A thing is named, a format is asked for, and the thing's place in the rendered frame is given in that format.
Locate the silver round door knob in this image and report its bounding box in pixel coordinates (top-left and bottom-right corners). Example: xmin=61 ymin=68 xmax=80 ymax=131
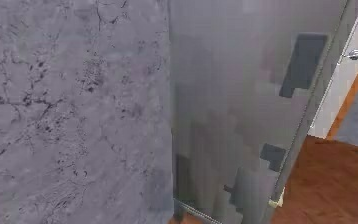
xmin=342 ymin=48 xmax=358 ymax=62

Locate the white room door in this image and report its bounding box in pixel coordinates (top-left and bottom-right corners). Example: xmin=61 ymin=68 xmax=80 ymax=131
xmin=307 ymin=0 xmax=358 ymax=139

